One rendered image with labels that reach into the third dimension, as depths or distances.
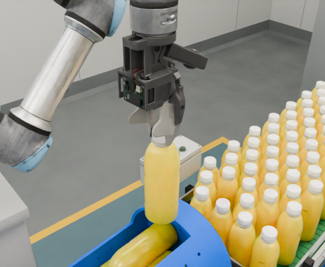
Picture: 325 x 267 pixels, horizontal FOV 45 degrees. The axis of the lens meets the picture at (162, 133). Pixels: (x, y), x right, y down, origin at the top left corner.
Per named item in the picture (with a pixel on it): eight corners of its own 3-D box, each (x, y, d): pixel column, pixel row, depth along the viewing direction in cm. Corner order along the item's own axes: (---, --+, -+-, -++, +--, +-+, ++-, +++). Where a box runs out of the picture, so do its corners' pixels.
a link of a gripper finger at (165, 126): (148, 155, 71) (141, 107, 67) (172, 142, 74) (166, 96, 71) (160, 160, 69) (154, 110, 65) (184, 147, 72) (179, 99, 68)
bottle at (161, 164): (141, 221, 83) (139, 147, 73) (149, 198, 89) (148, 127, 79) (174, 226, 82) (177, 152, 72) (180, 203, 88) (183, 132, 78)
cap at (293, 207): (283, 211, 110) (284, 206, 109) (291, 204, 112) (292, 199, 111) (295, 219, 108) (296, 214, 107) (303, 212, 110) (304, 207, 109)
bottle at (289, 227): (265, 254, 121) (275, 210, 110) (279, 242, 124) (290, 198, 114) (284, 269, 116) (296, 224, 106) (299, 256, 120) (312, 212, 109)
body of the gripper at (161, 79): (117, 100, 69) (113, 32, 62) (154, 86, 74) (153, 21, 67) (147, 116, 64) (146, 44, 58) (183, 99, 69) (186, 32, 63)
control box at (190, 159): (140, 182, 134) (139, 158, 128) (179, 157, 146) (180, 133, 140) (161, 196, 128) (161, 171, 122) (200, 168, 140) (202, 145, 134)
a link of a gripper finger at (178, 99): (161, 122, 71) (156, 76, 68) (168, 118, 73) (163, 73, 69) (180, 127, 68) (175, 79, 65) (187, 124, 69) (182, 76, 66)
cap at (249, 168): (249, 177, 122) (251, 172, 121) (241, 170, 125) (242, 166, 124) (258, 172, 124) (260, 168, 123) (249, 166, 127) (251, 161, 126)
